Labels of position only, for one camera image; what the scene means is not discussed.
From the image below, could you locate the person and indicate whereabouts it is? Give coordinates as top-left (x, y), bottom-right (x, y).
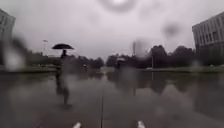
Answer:
top-left (51, 43), bottom-right (75, 108)

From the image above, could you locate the wet grey paved plaza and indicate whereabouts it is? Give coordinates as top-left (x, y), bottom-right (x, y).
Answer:
top-left (0, 68), bottom-right (224, 128)

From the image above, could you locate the robot's own part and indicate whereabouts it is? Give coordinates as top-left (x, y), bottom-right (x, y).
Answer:
top-left (72, 121), bottom-right (82, 128)

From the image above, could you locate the grey building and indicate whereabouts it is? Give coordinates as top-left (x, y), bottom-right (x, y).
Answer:
top-left (191, 11), bottom-right (224, 66)

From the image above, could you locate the row of trees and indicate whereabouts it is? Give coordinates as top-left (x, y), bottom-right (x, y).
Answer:
top-left (26, 44), bottom-right (198, 70)

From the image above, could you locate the street lamp pole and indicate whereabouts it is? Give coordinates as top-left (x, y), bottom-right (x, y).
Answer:
top-left (41, 39), bottom-right (49, 56)

